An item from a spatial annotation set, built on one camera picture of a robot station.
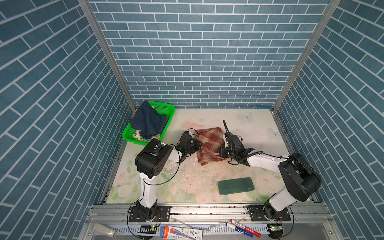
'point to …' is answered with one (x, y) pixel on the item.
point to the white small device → (105, 230)
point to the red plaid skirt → (212, 139)
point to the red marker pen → (246, 228)
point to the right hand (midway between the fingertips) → (218, 148)
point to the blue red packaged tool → (178, 233)
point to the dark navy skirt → (146, 119)
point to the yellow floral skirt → (137, 135)
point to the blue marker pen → (239, 229)
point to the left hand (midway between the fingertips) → (203, 143)
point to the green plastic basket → (161, 108)
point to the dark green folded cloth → (230, 186)
